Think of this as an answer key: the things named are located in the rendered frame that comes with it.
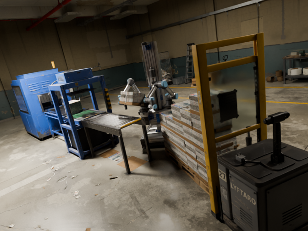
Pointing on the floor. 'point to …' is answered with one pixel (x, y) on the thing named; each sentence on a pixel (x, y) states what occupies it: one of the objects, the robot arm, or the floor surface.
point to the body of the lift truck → (265, 189)
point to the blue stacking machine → (37, 101)
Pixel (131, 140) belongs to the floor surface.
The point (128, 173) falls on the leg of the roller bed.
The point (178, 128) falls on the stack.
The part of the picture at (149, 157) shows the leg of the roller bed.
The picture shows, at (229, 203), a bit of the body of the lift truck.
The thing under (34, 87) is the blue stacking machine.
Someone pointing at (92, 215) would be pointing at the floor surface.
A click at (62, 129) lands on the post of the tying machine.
